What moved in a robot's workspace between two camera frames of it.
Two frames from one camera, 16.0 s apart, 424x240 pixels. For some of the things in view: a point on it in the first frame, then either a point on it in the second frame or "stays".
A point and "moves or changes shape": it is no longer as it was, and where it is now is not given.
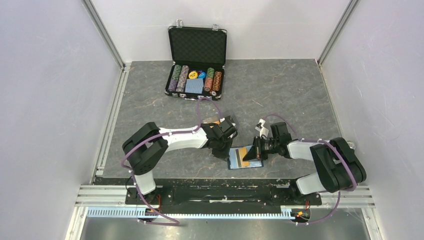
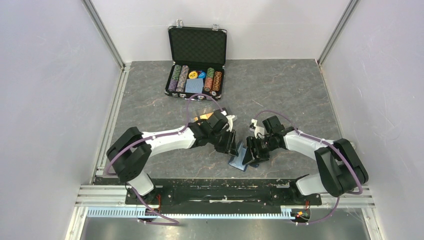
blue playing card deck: [194, 85] stays
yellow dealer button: [193, 75] stays
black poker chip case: [199, 56] stays
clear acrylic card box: [216, 120] moves or changes shape
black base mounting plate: [263, 191] stays
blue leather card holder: [236, 156] moves or changes shape
